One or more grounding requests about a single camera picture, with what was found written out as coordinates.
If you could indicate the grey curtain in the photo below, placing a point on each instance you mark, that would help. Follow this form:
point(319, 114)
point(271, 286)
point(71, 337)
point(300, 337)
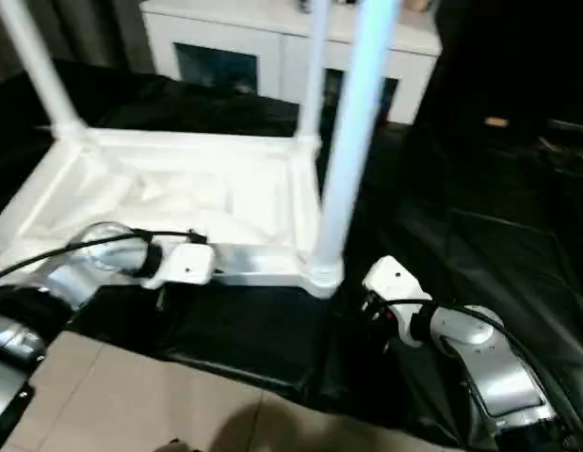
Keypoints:
point(93, 28)

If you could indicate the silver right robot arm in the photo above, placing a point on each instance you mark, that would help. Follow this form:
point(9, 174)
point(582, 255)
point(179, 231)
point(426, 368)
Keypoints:
point(479, 358)

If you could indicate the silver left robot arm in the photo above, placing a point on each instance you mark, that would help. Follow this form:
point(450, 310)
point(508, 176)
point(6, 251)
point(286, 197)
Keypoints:
point(93, 259)

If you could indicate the white cabinet with glass doors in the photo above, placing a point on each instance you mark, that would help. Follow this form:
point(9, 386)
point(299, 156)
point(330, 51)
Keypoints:
point(234, 28)

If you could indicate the white plastic table leg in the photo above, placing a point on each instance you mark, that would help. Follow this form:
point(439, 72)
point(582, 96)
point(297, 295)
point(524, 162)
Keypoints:
point(32, 66)
point(315, 75)
point(352, 141)

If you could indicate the small yellow tag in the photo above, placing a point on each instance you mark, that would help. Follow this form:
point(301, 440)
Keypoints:
point(496, 121)

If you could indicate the black work mat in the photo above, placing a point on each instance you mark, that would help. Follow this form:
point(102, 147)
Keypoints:
point(253, 339)

